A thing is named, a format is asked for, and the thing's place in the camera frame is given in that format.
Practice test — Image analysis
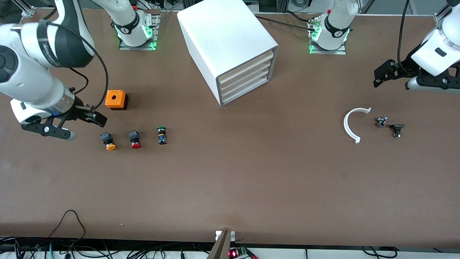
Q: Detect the small black clamp part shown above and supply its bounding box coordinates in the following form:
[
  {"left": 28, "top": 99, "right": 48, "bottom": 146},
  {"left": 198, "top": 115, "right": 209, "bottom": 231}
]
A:
[{"left": 390, "top": 123, "right": 406, "bottom": 139}]

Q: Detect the white curved plastic arc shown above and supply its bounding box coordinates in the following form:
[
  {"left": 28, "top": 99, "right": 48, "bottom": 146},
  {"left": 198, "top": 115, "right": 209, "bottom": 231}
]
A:
[{"left": 344, "top": 107, "right": 372, "bottom": 144}]

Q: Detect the circuit board with red light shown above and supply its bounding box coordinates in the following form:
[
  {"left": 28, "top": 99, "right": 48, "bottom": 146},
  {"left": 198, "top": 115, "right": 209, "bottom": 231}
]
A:
[{"left": 228, "top": 246, "right": 258, "bottom": 259}]

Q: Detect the orange push button switch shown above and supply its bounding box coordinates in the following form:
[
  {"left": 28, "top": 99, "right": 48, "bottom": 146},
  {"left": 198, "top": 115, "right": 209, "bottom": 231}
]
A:
[{"left": 100, "top": 132, "right": 117, "bottom": 151}]

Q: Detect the orange button enclosure box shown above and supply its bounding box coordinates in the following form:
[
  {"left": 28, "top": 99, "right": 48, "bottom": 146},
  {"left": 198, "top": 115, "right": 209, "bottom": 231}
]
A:
[{"left": 105, "top": 90, "right": 129, "bottom": 111}]

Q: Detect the red push button switch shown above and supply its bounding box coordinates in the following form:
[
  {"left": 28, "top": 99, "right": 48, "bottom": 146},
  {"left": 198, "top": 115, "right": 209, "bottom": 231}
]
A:
[{"left": 129, "top": 130, "right": 142, "bottom": 149}]

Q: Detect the aluminium frame profile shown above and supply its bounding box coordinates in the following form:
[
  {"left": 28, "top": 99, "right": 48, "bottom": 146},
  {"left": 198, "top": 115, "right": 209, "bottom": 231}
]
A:
[
  {"left": 10, "top": 0, "right": 36, "bottom": 17},
  {"left": 433, "top": 4, "right": 451, "bottom": 25}
]

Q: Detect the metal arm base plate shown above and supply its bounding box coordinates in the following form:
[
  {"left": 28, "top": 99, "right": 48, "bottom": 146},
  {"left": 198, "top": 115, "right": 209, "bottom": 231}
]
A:
[
  {"left": 308, "top": 16, "right": 348, "bottom": 55},
  {"left": 119, "top": 10, "right": 161, "bottom": 51}
]

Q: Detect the black looped cable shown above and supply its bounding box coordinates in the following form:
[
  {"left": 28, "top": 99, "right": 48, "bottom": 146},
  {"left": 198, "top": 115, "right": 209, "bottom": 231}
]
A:
[{"left": 48, "top": 209, "right": 87, "bottom": 249}]

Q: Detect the black cable to arm base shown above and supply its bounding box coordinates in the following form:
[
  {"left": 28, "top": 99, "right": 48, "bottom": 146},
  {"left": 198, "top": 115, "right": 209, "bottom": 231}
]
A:
[{"left": 254, "top": 15, "right": 317, "bottom": 28}]

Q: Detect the black cable below table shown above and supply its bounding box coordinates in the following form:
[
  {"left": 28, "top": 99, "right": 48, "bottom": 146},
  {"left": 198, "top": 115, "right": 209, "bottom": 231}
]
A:
[{"left": 361, "top": 246, "right": 399, "bottom": 259}]

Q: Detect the grey camera post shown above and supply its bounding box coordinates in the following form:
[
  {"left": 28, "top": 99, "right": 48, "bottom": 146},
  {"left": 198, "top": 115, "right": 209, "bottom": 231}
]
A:
[{"left": 206, "top": 230, "right": 233, "bottom": 259}]

